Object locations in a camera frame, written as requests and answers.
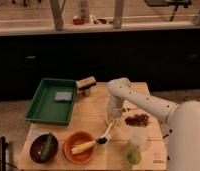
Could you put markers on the beige gripper fingers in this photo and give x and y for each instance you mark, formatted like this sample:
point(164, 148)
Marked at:
point(111, 120)

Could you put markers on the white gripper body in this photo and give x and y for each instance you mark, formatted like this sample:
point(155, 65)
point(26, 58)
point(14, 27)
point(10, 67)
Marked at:
point(115, 106)

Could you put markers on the white dish brush black head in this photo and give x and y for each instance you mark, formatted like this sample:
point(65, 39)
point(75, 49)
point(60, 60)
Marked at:
point(105, 136)

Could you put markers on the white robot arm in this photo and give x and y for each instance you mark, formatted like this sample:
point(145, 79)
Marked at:
point(183, 120)

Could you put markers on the wooden scrub brush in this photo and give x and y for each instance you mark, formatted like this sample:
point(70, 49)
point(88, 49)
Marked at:
point(85, 84)

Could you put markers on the pile of brown beans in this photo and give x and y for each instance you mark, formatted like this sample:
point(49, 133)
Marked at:
point(140, 120)

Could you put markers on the clear plastic cup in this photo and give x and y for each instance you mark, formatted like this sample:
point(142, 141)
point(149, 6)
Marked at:
point(138, 137)

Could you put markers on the yellow corn sticks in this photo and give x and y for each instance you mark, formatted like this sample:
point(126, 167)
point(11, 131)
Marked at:
point(83, 147)

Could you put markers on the orange bowl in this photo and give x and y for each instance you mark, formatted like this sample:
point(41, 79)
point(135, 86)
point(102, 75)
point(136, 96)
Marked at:
point(74, 139)

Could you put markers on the grey sponge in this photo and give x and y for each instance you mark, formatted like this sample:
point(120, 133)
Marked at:
point(63, 96)

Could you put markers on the green plastic tray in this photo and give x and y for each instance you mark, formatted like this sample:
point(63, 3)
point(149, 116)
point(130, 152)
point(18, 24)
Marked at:
point(45, 109)

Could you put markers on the green cucumber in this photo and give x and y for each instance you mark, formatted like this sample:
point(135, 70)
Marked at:
point(46, 149)

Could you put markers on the dark brown bowl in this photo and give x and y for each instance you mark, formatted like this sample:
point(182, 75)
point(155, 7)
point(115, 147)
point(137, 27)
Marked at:
point(38, 145)

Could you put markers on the red object on shelf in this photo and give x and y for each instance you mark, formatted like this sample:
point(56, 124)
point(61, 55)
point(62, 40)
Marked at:
point(77, 21)

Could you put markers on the black stand at left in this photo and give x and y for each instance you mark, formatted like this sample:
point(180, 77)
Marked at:
point(3, 147)

